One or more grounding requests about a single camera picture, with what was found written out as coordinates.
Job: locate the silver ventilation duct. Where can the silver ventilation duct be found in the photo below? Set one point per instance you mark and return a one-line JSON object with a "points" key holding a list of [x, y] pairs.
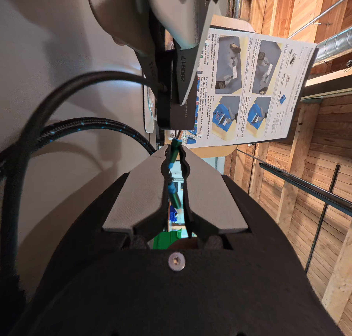
{"points": [[332, 46]]}

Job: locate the green plastic bin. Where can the green plastic bin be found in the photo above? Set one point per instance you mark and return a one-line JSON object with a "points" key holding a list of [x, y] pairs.
{"points": [[165, 239]]}

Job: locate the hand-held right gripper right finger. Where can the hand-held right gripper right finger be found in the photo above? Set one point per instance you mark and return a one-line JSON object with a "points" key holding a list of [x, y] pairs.
{"points": [[214, 204]]}

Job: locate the printed instruction sheet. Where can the printed instruction sheet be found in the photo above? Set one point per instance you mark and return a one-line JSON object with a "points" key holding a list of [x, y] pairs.
{"points": [[247, 94]]}

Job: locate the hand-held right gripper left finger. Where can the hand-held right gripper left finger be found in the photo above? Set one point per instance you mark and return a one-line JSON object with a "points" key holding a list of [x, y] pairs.
{"points": [[134, 201]]}

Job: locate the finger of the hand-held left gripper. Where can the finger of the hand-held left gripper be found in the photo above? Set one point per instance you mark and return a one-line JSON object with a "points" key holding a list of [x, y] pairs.
{"points": [[203, 39]]}

